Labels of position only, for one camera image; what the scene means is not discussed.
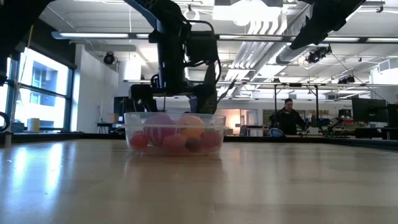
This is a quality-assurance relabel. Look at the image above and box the black metal stand frame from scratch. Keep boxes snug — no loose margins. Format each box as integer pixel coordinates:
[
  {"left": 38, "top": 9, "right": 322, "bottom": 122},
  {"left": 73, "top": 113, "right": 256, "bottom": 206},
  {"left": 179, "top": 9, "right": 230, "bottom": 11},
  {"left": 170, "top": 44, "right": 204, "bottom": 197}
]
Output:
[{"left": 272, "top": 82, "right": 320, "bottom": 133}]

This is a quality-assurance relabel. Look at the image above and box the orange toy fruit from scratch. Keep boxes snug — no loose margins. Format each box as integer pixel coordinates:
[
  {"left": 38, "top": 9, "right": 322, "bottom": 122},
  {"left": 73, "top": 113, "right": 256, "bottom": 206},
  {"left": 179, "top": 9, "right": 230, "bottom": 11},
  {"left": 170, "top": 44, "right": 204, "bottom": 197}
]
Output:
[{"left": 178, "top": 114, "right": 206, "bottom": 140}]

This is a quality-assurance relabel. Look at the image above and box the red toy tomato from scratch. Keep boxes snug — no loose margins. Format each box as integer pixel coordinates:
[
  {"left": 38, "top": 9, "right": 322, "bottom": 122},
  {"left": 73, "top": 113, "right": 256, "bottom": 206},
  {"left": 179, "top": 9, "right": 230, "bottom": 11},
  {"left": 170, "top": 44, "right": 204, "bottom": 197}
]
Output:
[{"left": 129, "top": 133, "right": 150, "bottom": 151}]

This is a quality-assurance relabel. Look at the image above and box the ceiling light strip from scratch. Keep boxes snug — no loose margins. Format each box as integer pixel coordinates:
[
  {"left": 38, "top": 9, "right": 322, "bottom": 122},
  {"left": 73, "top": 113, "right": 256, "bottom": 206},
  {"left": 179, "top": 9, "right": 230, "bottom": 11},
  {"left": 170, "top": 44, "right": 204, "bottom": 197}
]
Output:
[{"left": 51, "top": 30, "right": 150, "bottom": 40}]

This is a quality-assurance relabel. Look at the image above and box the purple striped toy onion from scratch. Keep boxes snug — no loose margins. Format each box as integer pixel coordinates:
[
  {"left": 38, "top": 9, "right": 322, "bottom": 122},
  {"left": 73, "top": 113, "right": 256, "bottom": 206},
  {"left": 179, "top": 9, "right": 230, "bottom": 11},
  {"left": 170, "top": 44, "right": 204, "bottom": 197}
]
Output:
[{"left": 144, "top": 113, "right": 178, "bottom": 147}]

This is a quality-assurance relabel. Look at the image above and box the red toy strawberry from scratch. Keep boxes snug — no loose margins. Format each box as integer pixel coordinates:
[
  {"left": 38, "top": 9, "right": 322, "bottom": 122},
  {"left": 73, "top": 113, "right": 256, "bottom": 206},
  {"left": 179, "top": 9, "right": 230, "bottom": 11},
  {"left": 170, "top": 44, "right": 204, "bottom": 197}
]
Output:
[{"left": 200, "top": 130, "right": 223, "bottom": 149}]

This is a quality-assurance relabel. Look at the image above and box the black ceiling spotlight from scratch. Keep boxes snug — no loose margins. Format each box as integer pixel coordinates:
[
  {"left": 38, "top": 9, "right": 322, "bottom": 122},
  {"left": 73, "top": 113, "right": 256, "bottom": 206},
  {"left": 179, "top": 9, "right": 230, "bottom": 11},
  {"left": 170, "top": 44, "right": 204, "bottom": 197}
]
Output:
[
  {"left": 305, "top": 45, "right": 333, "bottom": 65},
  {"left": 103, "top": 51, "right": 118, "bottom": 65}
]

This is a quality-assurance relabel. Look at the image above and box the black computer monitor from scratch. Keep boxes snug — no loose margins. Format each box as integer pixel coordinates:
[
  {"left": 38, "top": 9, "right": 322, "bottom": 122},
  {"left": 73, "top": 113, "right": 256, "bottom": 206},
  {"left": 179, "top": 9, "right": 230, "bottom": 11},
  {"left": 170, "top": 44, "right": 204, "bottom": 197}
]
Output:
[
  {"left": 387, "top": 103, "right": 398, "bottom": 128},
  {"left": 351, "top": 97, "right": 388, "bottom": 124}
]

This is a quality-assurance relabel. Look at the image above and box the small dark red toy berry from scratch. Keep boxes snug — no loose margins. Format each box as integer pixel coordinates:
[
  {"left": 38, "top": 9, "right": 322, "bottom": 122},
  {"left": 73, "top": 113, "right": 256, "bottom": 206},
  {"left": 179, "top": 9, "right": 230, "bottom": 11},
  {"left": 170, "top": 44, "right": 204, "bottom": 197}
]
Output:
[{"left": 185, "top": 138, "right": 202, "bottom": 153}]

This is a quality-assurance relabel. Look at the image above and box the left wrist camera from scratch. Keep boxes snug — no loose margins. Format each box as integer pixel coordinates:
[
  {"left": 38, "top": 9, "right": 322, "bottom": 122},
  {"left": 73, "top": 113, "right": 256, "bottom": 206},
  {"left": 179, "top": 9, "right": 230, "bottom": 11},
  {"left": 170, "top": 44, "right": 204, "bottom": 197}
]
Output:
[{"left": 185, "top": 30, "right": 219, "bottom": 65}]

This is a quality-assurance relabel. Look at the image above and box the large red toy fruit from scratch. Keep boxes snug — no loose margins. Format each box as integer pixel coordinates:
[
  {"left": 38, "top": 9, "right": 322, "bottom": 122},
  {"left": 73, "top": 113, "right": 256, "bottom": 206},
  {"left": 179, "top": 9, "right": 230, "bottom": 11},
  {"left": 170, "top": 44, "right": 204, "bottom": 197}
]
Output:
[{"left": 162, "top": 133, "right": 187, "bottom": 154}]

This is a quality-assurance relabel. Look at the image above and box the person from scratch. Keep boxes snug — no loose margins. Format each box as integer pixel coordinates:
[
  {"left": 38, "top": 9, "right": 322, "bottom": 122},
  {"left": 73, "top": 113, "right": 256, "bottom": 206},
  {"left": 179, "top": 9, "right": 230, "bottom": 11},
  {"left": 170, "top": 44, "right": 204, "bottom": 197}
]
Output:
[{"left": 269, "top": 98, "right": 308, "bottom": 137}]

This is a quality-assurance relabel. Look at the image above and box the blue white helmet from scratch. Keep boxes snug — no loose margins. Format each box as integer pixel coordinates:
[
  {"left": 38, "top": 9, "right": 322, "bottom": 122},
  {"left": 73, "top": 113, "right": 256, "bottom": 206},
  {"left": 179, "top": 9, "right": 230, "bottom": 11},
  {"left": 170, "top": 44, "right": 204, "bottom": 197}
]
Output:
[{"left": 267, "top": 127, "right": 286, "bottom": 138}]

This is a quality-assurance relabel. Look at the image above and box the white paper roll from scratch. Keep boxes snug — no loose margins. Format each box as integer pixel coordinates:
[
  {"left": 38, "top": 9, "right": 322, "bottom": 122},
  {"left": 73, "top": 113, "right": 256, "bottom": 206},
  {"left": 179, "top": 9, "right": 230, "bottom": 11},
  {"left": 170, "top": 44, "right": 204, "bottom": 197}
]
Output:
[{"left": 27, "top": 118, "right": 41, "bottom": 133}]

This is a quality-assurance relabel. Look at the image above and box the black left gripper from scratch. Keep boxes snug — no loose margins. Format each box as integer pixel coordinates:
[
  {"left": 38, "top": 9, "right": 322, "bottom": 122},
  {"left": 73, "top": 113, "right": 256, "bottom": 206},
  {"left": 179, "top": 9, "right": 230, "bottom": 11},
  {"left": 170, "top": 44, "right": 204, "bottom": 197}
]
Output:
[{"left": 129, "top": 21, "right": 218, "bottom": 114}]

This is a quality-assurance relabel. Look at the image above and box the clear plastic tupperware container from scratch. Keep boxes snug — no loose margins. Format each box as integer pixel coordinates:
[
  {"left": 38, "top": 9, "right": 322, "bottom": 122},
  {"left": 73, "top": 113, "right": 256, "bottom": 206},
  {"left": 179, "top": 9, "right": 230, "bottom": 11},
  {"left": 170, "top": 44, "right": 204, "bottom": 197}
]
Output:
[{"left": 123, "top": 111, "right": 227, "bottom": 156}]

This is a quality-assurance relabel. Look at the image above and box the black cable loop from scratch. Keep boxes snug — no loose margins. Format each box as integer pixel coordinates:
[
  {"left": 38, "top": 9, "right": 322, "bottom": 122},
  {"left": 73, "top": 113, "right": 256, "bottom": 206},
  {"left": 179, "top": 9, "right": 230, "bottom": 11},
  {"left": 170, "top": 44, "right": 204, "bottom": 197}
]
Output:
[{"left": 0, "top": 111, "right": 11, "bottom": 134}]

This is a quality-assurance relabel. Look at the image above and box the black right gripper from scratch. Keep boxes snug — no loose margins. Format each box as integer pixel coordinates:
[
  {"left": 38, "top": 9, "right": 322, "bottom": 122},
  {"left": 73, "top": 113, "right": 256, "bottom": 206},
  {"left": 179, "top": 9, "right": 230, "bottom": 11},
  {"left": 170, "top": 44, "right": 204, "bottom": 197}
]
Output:
[{"left": 290, "top": 0, "right": 368, "bottom": 50}]

